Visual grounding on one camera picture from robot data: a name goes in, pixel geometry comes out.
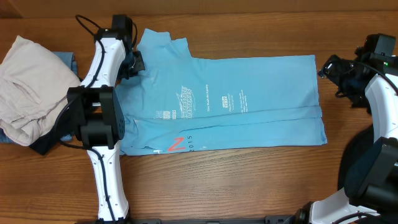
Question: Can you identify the beige folded garment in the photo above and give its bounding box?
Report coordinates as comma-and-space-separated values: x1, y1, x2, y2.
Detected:
1, 36, 80, 146

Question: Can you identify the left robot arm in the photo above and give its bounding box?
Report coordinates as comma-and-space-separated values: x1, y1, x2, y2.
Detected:
67, 14, 145, 223

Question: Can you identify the blue folded garment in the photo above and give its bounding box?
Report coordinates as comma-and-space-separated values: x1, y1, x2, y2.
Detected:
1, 52, 78, 144

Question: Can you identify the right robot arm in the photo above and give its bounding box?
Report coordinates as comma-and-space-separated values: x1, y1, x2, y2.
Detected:
264, 34, 397, 224

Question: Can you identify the black t-shirt right pile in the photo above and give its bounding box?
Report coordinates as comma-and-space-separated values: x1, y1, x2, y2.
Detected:
337, 125, 374, 190

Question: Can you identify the light blue printed t-shirt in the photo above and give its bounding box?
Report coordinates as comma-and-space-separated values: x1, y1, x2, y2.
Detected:
116, 29, 327, 156

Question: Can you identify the black folded garment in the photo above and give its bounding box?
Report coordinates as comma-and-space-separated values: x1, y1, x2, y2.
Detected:
29, 105, 78, 156

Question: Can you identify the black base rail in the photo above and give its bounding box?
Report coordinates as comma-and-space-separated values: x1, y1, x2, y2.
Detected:
130, 215, 295, 224

